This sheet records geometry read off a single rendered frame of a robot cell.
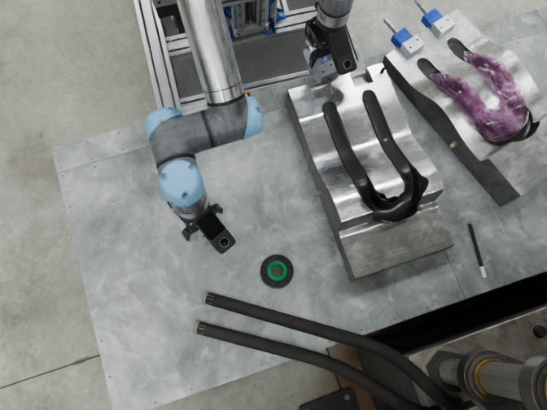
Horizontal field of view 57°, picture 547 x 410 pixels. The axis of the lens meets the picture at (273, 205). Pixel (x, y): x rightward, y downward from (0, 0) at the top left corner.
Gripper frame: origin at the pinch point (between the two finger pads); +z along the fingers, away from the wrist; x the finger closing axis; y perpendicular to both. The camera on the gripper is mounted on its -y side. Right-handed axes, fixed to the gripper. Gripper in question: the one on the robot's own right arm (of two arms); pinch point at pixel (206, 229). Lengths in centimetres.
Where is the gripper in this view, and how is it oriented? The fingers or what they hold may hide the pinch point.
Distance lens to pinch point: 124.6
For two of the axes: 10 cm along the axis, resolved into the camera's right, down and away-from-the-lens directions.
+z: -0.3, 2.6, 9.7
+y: -6.6, -7.3, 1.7
